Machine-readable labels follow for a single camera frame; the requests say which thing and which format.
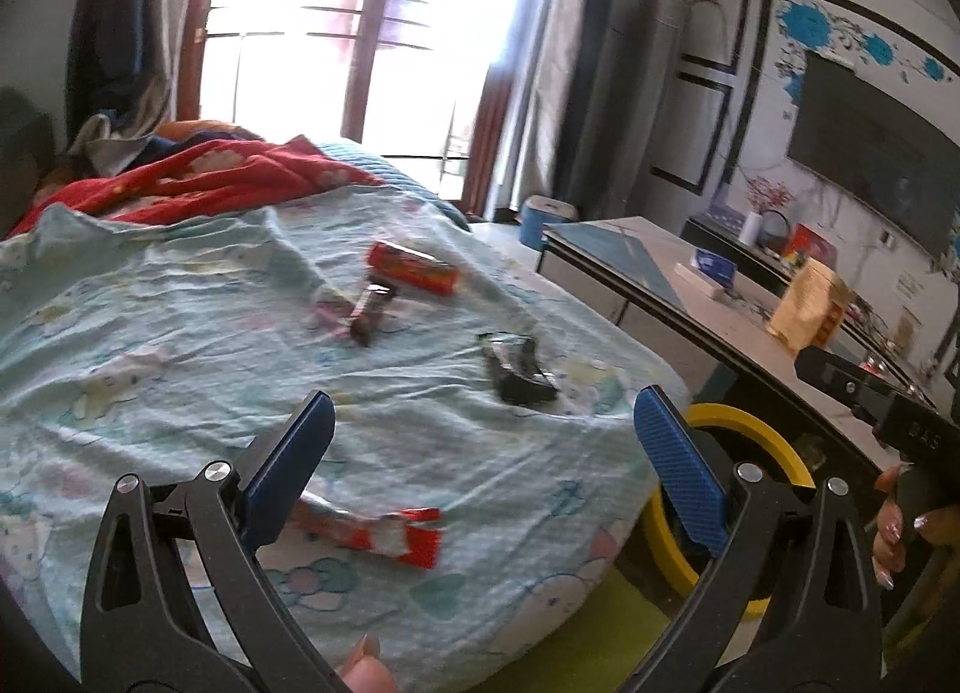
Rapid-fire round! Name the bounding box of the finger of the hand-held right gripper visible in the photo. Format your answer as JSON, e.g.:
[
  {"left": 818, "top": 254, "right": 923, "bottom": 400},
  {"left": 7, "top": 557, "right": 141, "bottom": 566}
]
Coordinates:
[{"left": 795, "top": 346, "right": 897, "bottom": 430}]

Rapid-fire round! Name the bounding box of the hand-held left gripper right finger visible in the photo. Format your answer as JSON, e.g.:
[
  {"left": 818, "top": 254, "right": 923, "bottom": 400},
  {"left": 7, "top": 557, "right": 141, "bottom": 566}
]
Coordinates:
[{"left": 615, "top": 384, "right": 884, "bottom": 693}]

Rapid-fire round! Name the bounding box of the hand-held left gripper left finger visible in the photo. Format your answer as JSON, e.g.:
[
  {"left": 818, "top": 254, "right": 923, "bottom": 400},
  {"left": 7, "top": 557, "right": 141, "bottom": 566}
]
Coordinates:
[{"left": 79, "top": 391, "right": 340, "bottom": 693}]

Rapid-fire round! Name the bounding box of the red and white snack wrapper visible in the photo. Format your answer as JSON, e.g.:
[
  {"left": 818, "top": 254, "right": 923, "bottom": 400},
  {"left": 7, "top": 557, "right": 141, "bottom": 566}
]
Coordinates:
[{"left": 289, "top": 498, "right": 443, "bottom": 571}]

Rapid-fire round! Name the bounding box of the person's right hand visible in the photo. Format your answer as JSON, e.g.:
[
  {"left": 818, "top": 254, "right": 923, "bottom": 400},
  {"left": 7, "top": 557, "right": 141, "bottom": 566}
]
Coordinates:
[{"left": 872, "top": 463, "right": 937, "bottom": 593}]

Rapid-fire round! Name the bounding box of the person's left hand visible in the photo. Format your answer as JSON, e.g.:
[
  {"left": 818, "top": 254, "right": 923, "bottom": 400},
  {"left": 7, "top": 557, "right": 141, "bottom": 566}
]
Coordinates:
[{"left": 336, "top": 634, "right": 400, "bottom": 693}]

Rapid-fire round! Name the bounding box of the yellow paper bag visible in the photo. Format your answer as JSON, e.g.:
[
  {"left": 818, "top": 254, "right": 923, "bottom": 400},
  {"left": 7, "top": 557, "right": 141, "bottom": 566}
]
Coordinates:
[{"left": 766, "top": 262, "right": 856, "bottom": 353}]

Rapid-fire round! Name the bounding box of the light blue cartoon bed sheet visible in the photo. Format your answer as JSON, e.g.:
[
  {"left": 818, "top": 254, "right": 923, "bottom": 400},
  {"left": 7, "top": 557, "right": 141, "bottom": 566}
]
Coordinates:
[{"left": 0, "top": 183, "right": 691, "bottom": 693}]

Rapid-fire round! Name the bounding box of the red box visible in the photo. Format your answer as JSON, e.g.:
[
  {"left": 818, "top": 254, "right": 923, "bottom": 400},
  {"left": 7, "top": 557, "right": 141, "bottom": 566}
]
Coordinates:
[{"left": 787, "top": 223, "right": 838, "bottom": 271}]

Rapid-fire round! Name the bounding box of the pink snack wrapper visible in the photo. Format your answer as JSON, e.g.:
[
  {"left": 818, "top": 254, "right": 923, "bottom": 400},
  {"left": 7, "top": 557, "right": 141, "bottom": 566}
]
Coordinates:
[{"left": 309, "top": 292, "right": 361, "bottom": 338}]

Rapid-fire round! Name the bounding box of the dark brown snack wrapper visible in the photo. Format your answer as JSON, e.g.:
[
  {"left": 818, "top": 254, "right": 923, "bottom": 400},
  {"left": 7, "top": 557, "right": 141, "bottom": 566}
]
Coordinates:
[{"left": 346, "top": 284, "right": 397, "bottom": 347}]

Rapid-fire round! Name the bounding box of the blue tissue box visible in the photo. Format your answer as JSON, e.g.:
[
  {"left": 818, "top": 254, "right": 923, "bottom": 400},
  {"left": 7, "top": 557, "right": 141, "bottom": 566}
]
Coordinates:
[{"left": 694, "top": 248, "right": 737, "bottom": 287}]

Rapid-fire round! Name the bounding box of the white flat box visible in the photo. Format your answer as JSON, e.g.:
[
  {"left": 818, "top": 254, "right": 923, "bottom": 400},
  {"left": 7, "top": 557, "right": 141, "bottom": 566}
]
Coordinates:
[{"left": 671, "top": 263, "right": 728, "bottom": 301}]

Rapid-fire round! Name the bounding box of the yellow green floor mat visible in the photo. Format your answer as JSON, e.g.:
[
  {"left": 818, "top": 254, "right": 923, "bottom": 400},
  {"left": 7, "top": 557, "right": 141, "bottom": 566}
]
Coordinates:
[{"left": 465, "top": 564, "right": 700, "bottom": 693}]

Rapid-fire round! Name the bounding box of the black snack wrapper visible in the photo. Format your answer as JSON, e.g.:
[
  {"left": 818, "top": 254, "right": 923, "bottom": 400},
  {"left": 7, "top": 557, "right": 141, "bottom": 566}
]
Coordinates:
[{"left": 478, "top": 331, "right": 560, "bottom": 406}]

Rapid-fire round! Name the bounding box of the red cylindrical snack can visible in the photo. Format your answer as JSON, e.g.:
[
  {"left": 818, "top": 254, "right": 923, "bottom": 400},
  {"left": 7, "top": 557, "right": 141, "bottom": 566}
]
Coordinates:
[{"left": 366, "top": 241, "right": 460, "bottom": 296}]

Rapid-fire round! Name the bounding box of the small blue bin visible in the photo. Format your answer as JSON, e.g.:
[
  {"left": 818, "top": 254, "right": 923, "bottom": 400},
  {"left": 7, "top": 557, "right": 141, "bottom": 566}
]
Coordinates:
[{"left": 519, "top": 195, "right": 578, "bottom": 251}]

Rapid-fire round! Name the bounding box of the red flowered blanket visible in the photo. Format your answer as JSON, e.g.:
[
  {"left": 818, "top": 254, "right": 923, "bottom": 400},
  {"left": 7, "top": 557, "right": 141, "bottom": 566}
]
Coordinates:
[{"left": 7, "top": 134, "right": 387, "bottom": 238}]

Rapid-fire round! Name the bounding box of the blue quilted bedspread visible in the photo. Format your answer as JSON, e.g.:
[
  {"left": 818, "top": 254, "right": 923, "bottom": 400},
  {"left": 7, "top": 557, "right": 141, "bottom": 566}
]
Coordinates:
[{"left": 319, "top": 138, "right": 475, "bottom": 229}]

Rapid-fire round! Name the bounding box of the standing air conditioner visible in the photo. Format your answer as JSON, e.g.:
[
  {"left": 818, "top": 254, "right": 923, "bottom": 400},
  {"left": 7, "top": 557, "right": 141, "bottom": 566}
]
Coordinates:
[{"left": 615, "top": 0, "right": 688, "bottom": 223}]

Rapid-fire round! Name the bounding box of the pile of clothes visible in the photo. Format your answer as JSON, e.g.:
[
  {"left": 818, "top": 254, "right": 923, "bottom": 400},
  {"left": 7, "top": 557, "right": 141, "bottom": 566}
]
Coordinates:
[{"left": 64, "top": 109, "right": 257, "bottom": 163}]

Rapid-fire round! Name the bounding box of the wooden framed glass door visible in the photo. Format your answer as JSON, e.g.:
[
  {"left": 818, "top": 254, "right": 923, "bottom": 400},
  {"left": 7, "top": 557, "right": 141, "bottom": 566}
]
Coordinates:
[{"left": 180, "top": 0, "right": 526, "bottom": 214}]

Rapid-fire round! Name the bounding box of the dark brown cushion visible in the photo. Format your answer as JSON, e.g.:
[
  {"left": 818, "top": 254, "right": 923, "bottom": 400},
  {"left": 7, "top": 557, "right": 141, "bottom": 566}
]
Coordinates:
[{"left": 0, "top": 87, "right": 58, "bottom": 238}]

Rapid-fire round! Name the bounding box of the dark blue curtain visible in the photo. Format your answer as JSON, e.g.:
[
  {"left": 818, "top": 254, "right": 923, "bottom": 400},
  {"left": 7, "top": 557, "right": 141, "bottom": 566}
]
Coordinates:
[
  {"left": 570, "top": 0, "right": 632, "bottom": 170},
  {"left": 66, "top": 0, "right": 181, "bottom": 133}
]

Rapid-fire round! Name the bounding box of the beige curtain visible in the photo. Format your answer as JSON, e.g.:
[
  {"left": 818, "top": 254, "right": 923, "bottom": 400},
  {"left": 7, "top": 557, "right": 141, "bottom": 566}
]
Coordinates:
[
  {"left": 487, "top": 0, "right": 595, "bottom": 223},
  {"left": 142, "top": 0, "right": 242, "bottom": 125}
]

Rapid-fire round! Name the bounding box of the wall mounted television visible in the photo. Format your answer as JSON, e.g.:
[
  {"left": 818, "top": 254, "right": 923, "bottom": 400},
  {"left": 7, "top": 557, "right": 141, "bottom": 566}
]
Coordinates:
[{"left": 786, "top": 52, "right": 960, "bottom": 263}]

